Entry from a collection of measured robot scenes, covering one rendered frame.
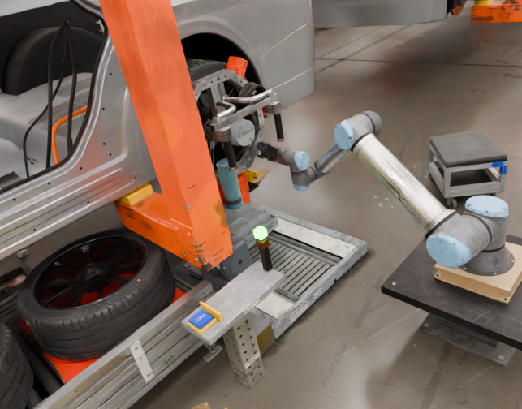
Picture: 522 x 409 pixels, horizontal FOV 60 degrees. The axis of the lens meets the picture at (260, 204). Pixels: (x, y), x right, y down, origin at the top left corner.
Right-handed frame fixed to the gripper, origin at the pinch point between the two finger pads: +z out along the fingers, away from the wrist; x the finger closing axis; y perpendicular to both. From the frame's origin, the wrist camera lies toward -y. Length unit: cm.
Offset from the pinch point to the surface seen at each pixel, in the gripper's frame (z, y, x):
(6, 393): -23, -96, -129
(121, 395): -42, -60, -122
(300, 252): -31, 37, -46
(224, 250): -50, -44, -54
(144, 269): -21, -57, -76
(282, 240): -16, 37, -43
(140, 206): -2, -57, -51
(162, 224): -25, -59, -54
